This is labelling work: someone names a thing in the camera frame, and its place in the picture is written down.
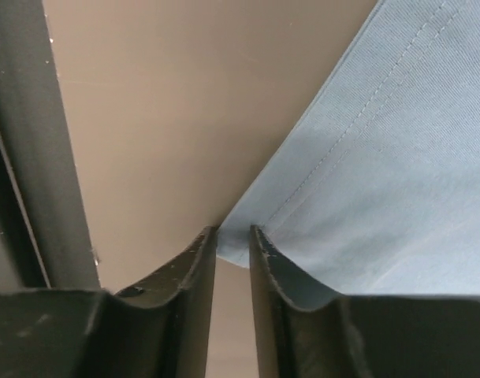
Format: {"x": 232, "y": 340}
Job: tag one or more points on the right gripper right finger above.
{"x": 304, "y": 328}

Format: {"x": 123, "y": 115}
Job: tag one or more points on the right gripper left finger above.
{"x": 156, "y": 327}

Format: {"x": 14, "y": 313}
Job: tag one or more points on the light blue t-shirt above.
{"x": 377, "y": 187}

